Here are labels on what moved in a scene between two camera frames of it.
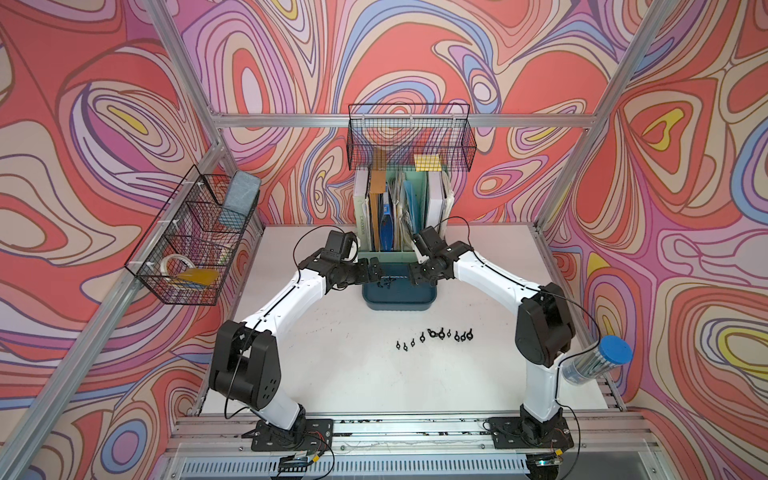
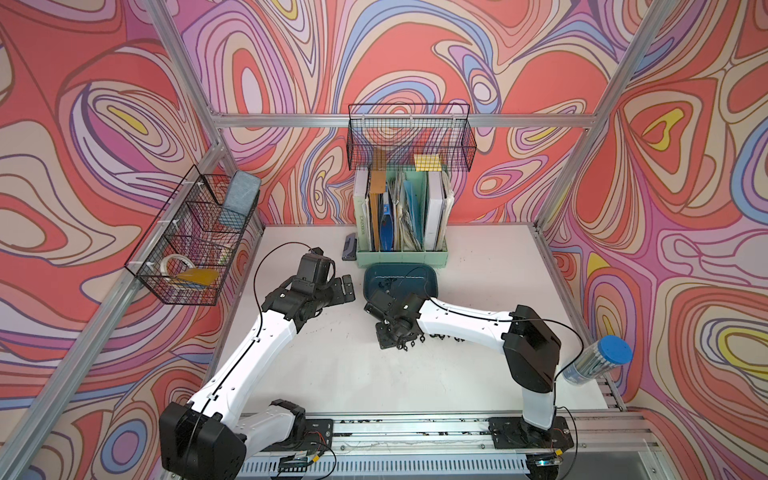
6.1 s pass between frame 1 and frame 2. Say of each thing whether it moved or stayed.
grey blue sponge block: stayed
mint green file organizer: stayed
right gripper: moved
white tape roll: stayed
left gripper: moved
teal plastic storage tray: stayed
